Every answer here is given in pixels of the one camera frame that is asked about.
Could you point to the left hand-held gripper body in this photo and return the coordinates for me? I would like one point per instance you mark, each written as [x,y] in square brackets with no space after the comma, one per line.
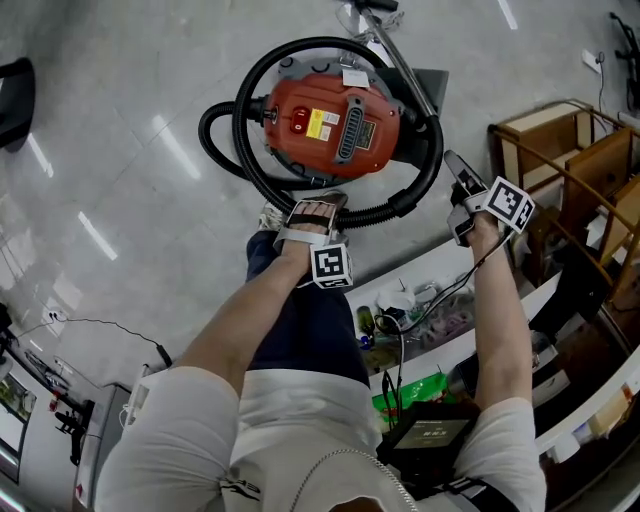
[330,265]

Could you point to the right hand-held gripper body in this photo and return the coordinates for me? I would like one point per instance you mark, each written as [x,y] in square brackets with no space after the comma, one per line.
[510,202]

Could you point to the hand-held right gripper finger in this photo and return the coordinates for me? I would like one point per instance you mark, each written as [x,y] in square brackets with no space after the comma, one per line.
[460,225]
[465,175]

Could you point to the metal wand with black nozzle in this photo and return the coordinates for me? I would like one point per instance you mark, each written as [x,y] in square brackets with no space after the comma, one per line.
[400,60]

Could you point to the person's left forearm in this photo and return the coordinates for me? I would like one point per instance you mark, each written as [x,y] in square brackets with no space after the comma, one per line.
[245,325]

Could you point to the person's right forearm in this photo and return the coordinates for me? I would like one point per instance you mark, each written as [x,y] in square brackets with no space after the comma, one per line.
[500,325]

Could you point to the red vacuum cleaner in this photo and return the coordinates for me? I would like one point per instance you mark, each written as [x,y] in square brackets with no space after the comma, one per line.
[325,125]

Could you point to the person's right hand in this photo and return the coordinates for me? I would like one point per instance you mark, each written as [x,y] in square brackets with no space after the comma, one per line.
[485,230]

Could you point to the person's left hand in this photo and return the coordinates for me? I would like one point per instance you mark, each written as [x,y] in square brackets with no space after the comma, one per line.
[310,230]

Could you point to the white metal shelf rack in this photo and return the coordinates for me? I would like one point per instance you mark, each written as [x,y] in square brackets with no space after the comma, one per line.
[430,270]

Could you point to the dark blue trousers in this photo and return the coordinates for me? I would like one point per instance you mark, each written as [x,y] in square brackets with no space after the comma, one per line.
[310,320]

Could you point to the white sneaker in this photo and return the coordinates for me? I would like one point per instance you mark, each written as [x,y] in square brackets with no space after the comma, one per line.
[270,217]

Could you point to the wooden chair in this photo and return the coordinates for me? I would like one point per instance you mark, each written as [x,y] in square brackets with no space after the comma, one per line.
[550,130]

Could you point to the grey cloth dust bag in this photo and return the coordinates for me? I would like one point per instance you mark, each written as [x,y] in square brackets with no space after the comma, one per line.
[430,85]

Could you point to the green packet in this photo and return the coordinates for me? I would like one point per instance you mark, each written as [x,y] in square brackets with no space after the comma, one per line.
[420,390]

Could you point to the white t-shirt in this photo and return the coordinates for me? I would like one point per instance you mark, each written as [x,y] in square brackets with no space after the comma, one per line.
[300,425]

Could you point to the white power strip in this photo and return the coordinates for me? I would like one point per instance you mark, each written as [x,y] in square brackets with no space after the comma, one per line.
[591,60]
[55,315]

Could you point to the black office chair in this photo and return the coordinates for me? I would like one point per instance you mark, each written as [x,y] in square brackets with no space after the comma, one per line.
[627,55]

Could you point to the round wooden table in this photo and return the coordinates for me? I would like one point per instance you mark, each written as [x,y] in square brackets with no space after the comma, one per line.
[20,100]

